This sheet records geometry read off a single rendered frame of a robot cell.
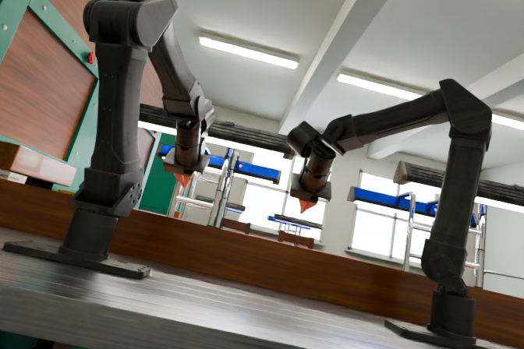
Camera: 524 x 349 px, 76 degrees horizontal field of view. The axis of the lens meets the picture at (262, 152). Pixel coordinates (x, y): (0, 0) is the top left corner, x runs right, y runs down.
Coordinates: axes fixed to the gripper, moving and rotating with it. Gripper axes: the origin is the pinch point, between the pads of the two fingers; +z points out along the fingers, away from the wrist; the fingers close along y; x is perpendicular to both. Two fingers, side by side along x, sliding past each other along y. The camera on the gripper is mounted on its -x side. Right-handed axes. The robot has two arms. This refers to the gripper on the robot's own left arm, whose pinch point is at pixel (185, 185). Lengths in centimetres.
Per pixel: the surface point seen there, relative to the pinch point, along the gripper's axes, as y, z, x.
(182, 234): -5.3, -3.3, 18.2
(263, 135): -16.6, -2.8, -28.5
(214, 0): 71, 18, -299
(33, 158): 44.3, 4.4, -1.8
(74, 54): 51, -13, -36
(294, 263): -30.1, -2.8, 18.7
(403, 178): -63, -2, -24
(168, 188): 79, 195, -197
